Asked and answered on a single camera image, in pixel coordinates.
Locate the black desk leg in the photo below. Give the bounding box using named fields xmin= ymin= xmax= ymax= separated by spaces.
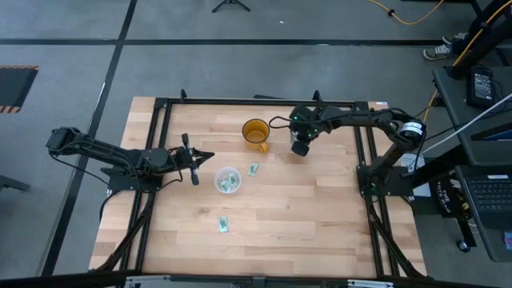
xmin=446 ymin=0 xmax=512 ymax=81

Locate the black orange hazard mat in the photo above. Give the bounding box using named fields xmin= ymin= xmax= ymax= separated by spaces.
xmin=0 ymin=65 xmax=40 ymax=114

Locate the white cable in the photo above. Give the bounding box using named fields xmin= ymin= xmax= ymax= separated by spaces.
xmin=422 ymin=92 xmax=512 ymax=155

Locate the grey furniture leg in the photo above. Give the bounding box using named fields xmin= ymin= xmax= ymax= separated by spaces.
xmin=0 ymin=174 xmax=32 ymax=193

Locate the black power adapter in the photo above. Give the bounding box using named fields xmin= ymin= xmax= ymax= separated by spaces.
xmin=466 ymin=66 xmax=495 ymax=109

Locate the black tote bag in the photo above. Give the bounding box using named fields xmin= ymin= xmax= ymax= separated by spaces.
xmin=430 ymin=178 xmax=465 ymax=219

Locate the yellow enamel mug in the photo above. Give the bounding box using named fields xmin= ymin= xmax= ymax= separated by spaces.
xmin=241 ymin=118 xmax=271 ymax=155

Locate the grey side desk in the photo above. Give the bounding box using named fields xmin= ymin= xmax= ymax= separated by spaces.
xmin=433 ymin=66 xmax=512 ymax=263

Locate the yellow floor cable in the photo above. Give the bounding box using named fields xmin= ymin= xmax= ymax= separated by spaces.
xmin=366 ymin=0 xmax=446 ymax=26
xmin=422 ymin=0 xmax=512 ymax=123

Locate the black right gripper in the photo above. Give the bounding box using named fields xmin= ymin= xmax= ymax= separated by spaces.
xmin=288 ymin=104 xmax=330 ymax=158

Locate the black aluminium table frame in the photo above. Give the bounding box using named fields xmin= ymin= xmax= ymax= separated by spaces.
xmin=94 ymin=88 xmax=427 ymax=281

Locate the black tripod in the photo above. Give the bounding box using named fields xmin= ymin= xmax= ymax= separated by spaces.
xmin=210 ymin=0 xmax=252 ymax=14

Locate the black laptop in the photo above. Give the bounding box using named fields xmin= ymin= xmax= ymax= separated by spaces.
xmin=455 ymin=163 xmax=512 ymax=231

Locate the person's shoe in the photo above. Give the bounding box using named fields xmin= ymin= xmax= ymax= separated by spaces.
xmin=442 ymin=31 xmax=469 ymax=46
xmin=422 ymin=44 xmax=453 ymax=61

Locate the clear plastic bowl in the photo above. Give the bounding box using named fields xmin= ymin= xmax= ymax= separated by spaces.
xmin=214 ymin=166 xmax=242 ymax=195

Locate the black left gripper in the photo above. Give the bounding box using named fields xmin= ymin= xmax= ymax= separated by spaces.
xmin=170 ymin=132 xmax=216 ymax=187

